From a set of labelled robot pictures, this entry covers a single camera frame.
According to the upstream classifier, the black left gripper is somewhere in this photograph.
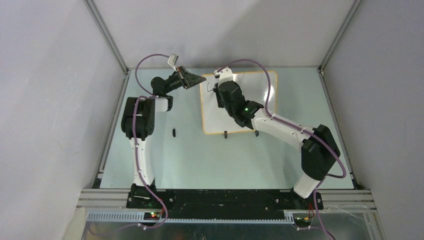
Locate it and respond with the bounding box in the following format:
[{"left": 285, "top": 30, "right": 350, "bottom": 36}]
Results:
[{"left": 164, "top": 66, "right": 205, "bottom": 94}]

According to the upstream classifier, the yellow framed whiteboard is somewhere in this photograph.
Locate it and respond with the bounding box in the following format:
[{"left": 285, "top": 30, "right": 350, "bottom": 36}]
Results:
[{"left": 200, "top": 71, "right": 278, "bottom": 135}]

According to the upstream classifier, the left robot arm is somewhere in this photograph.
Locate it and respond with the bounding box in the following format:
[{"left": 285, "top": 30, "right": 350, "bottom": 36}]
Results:
[{"left": 120, "top": 66, "right": 206, "bottom": 208}]

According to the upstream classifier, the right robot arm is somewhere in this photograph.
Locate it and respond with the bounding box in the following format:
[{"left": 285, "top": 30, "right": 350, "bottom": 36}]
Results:
[{"left": 212, "top": 81, "right": 341, "bottom": 209}]

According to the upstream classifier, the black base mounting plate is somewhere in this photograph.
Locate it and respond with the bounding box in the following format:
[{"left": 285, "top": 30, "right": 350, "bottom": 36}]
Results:
[{"left": 126, "top": 186, "right": 324, "bottom": 221}]

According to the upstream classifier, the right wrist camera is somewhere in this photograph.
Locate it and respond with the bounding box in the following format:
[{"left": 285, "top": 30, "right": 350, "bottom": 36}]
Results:
[{"left": 213, "top": 66, "right": 234, "bottom": 84}]

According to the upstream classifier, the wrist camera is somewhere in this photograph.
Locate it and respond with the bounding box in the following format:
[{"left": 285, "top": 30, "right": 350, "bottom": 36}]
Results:
[
  {"left": 167, "top": 54, "right": 179, "bottom": 66},
  {"left": 213, "top": 66, "right": 234, "bottom": 84}
]

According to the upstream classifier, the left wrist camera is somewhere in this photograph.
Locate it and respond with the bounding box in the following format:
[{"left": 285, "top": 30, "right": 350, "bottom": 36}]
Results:
[{"left": 167, "top": 54, "right": 179, "bottom": 66}]

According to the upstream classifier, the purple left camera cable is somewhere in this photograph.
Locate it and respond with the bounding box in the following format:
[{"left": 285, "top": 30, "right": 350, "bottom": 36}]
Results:
[{"left": 88, "top": 52, "right": 173, "bottom": 231}]

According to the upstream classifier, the purple camera cable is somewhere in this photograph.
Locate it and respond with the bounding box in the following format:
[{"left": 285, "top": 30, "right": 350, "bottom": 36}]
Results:
[
  {"left": 88, "top": 52, "right": 173, "bottom": 231},
  {"left": 215, "top": 58, "right": 348, "bottom": 240}
]

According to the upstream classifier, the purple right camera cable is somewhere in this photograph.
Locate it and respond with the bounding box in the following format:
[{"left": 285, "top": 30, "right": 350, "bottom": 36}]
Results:
[{"left": 215, "top": 58, "right": 348, "bottom": 240}]

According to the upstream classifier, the aluminium frame rail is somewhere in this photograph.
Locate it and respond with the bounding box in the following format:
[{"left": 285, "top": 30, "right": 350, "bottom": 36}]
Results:
[{"left": 82, "top": 0, "right": 131, "bottom": 190}]

